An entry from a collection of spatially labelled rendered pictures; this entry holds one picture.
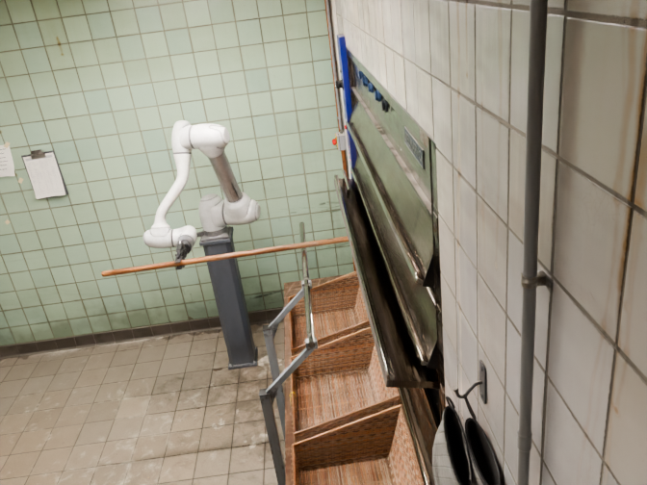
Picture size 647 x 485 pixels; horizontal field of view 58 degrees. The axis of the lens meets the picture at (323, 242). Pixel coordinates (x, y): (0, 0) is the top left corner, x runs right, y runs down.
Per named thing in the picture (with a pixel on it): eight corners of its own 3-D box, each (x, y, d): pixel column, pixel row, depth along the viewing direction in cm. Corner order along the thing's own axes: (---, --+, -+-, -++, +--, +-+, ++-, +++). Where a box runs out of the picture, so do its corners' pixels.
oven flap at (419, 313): (358, 171, 323) (367, 137, 315) (434, 367, 160) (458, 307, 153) (350, 169, 322) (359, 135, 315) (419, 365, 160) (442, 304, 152)
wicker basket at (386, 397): (384, 366, 302) (380, 321, 290) (407, 446, 250) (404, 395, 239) (292, 380, 300) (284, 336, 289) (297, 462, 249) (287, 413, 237)
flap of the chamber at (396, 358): (333, 182, 325) (369, 184, 326) (385, 387, 162) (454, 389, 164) (333, 177, 324) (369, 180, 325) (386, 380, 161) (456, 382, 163)
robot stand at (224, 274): (230, 353, 430) (202, 230, 388) (257, 348, 430) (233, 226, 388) (228, 370, 411) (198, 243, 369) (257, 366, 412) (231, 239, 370)
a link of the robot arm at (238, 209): (233, 212, 381) (265, 210, 376) (227, 230, 371) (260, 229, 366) (192, 118, 324) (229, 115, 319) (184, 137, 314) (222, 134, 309)
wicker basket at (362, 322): (368, 306, 357) (364, 267, 345) (385, 361, 305) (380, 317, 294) (290, 318, 355) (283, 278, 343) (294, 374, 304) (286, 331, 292)
